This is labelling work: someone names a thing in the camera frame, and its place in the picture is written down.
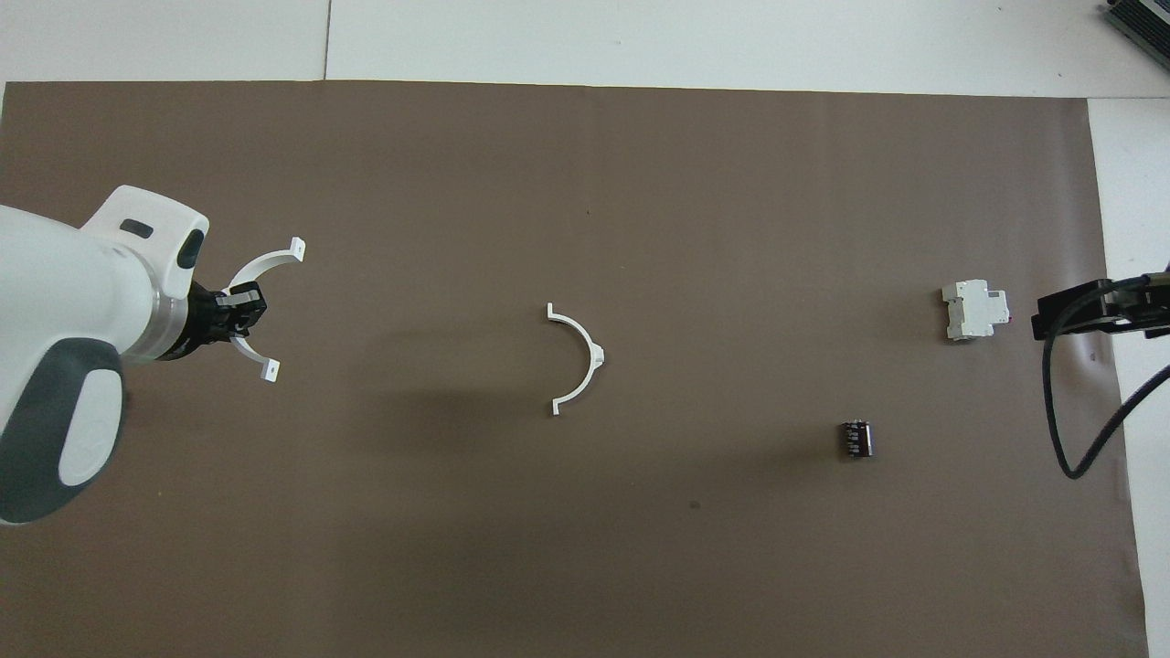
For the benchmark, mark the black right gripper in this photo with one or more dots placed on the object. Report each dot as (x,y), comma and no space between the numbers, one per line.
(1106,306)

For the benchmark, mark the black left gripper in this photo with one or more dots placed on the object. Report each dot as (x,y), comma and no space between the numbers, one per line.
(208,320)

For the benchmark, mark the grey ribbed device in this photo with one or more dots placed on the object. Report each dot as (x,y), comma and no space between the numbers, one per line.
(1143,20)

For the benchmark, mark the white circuit breaker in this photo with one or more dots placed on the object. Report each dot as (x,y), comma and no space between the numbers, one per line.
(973,311)

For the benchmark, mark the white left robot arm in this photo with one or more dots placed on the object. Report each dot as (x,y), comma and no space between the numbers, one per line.
(64,302)

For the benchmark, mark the black cylindrical capacitor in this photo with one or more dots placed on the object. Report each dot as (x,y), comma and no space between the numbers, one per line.
(857,439)

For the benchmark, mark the brown paper mat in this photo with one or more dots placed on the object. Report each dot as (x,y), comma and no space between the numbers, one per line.
(594,183)

